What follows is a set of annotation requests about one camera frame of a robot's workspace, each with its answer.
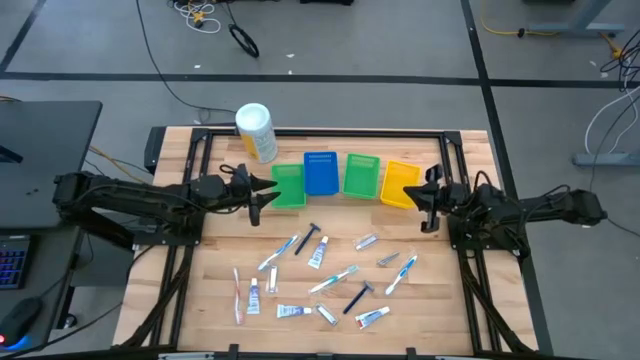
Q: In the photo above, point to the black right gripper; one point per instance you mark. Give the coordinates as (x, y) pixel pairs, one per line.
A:
(447, 200)

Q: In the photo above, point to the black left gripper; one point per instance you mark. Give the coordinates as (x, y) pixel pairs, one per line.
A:
(240, 192)

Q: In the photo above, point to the blue white toothbrush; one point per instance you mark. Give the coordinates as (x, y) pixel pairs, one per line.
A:
(401, 274)
(278, 252)

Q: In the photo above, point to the dark blue disposable razor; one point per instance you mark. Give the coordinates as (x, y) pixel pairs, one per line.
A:
(306, 241)
(357, 297)

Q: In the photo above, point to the white blue toothpaste tube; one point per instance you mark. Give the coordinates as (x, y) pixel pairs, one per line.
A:
(292, 311)
(318, 255)
(253, 300)

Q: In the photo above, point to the red white toothbrush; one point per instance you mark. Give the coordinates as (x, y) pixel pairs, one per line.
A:
(237, 297)

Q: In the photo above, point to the teal white toothbrush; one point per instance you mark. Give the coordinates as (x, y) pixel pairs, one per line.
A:
(332, 280)

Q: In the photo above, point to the white red toothpaste tube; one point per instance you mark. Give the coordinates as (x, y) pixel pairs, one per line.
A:
(372, 317)

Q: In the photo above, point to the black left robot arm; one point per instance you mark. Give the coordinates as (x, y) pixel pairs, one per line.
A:
(150, 197)

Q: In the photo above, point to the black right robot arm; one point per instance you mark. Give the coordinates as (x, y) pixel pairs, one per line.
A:
(540, 205)

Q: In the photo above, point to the yellow plastic slotted basket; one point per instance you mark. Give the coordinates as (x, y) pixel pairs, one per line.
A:
(397, 185)

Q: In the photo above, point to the green plastic slotted basket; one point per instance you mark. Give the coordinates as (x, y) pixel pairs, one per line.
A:
(361, 177)
(289, 192)

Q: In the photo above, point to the white yellow wipes canister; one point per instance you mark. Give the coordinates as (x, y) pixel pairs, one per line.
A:
(257, 140)

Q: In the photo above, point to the blue plastic slotted basket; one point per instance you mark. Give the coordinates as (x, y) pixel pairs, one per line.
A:
(321, 177)

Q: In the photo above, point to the black table end plate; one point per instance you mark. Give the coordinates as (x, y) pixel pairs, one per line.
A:
(154, 150)

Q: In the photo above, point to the grey desk foot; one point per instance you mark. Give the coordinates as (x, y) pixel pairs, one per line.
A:
(605, 159)

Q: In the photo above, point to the black desk panel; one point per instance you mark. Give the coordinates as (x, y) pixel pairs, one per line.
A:
(45, 160)

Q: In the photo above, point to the dark grey desk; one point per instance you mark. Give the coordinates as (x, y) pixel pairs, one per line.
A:
(50, 260)

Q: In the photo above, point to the grey desk leg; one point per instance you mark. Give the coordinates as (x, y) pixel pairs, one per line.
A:
(575, 27)

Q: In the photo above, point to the backlit black keyboard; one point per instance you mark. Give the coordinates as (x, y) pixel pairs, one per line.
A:
(12, 262)

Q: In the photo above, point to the black computer mouse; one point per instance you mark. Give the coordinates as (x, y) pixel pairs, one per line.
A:
(20, 320)

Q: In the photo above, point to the black aluminium table frame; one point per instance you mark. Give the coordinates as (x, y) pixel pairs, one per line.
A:
(350, 133)

